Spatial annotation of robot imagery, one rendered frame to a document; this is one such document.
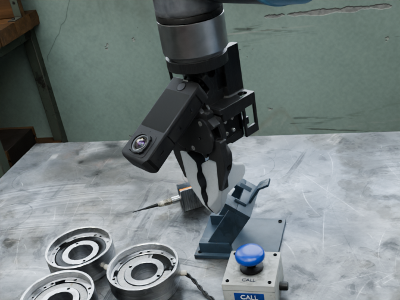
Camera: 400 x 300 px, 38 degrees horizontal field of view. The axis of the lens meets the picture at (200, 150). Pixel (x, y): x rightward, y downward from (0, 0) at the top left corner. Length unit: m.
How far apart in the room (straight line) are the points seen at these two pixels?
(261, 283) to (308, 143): 0.47
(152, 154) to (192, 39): 0.13
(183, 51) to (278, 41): 1.73
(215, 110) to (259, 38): 1.70
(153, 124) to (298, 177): 0.47
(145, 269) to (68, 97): 1.92
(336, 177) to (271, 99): 1.41
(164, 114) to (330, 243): 0.37
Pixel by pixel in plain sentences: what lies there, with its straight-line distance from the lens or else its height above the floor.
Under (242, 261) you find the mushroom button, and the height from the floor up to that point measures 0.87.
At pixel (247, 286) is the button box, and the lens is 0.77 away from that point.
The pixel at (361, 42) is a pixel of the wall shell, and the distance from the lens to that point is 2.32.
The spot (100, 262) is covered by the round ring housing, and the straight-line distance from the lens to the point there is 0.89.
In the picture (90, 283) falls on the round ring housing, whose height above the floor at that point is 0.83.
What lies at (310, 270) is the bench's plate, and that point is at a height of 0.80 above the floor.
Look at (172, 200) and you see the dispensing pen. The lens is 1.00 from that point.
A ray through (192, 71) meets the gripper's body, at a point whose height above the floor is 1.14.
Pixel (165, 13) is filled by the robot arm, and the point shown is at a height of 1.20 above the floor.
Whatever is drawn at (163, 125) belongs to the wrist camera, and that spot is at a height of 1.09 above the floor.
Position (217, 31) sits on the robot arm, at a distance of 0.63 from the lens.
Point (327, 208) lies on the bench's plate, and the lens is 0.97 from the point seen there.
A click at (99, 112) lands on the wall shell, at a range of 2.70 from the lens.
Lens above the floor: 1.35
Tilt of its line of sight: 27 degrees down
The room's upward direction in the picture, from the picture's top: 10 degrees counter-clockwise
